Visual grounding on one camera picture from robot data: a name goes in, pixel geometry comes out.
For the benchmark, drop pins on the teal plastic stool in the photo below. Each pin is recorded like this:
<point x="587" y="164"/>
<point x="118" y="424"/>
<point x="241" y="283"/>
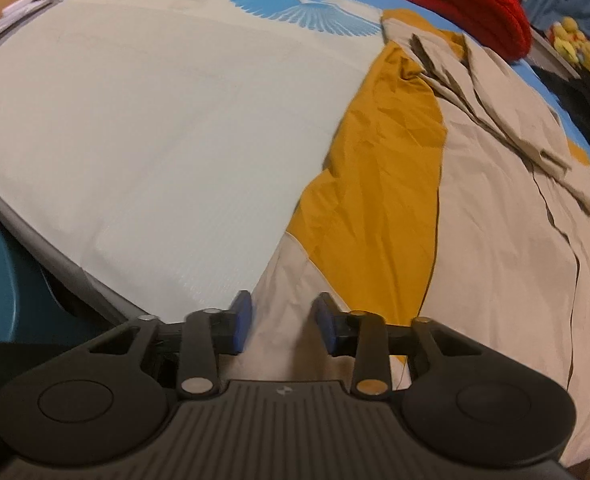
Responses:
<point x="15" y="285"/>

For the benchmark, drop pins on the red folded blanket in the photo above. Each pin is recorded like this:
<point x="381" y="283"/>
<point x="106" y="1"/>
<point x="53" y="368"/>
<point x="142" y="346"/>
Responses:
<point x="465" y="0"/>

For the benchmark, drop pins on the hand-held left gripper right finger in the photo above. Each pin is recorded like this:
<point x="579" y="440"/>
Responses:
<point x="325" y="325"/>

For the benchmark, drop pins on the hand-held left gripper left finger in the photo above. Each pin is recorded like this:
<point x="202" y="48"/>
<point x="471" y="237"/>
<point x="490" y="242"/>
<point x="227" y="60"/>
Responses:
<point x="240" y="322"/>

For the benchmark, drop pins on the black clothes pile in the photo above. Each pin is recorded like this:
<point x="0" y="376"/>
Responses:
<point x="587" y="105"/>

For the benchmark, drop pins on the beige and yellow jacket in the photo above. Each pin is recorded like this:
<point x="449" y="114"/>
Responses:
<point x="495" y="220"/>

